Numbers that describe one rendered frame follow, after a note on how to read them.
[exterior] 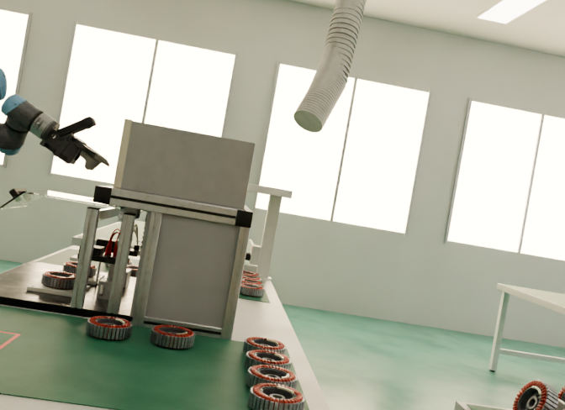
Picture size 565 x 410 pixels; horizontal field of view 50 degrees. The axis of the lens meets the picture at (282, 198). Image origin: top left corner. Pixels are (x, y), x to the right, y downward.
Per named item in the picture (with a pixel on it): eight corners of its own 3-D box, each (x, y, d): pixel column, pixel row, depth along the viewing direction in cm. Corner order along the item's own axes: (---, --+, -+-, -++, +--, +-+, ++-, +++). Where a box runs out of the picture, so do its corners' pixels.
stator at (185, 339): (139, 340, 154) (142, 325, 154) (170, 335, 164) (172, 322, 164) (172, 352, 148) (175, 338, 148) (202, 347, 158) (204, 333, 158)
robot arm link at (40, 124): (48, 113, 193) (40, 111, 185) (60, 122, 194) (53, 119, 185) (34, 133, 193) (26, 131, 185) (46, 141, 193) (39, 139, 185)
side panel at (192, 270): (131, 325, 168) (151, 211, 168) (133, 323, 171) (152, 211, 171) (230, 340, 170) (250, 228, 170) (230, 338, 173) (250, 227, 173)
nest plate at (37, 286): (26, 290, 179) (27, 286, 179) (41, 282, 194) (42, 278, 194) (77, 297, 180) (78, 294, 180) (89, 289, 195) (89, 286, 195)
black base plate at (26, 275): (-45, 297, 165) (-43, 289, 165) (31, 266, 229) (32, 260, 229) (129, 323, 170) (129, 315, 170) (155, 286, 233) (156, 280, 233)
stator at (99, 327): (99, 342, 146) (102, 327, 146) (76, 329, 154) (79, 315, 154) (139, 339, 154) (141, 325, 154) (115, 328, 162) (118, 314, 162)
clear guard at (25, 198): (-2, 208, 168) (2, 187, 168) (27, 206, 192) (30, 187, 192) (117, 228, 171) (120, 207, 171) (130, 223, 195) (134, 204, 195)
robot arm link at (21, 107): (10, 109, 194) (18, 88, 190) (39, 128, 195) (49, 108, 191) (-5, 117, 187) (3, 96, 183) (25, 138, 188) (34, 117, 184)
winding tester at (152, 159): (113, 186, 177) (124, 118, 177) (134, 186, 221) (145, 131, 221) (244, 209, 181) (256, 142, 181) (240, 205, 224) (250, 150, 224)
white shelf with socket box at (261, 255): (200, 276, 275) (217, 177, 275) (203, 266, 312) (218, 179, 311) (276, 289, 278) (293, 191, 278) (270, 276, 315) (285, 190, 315)
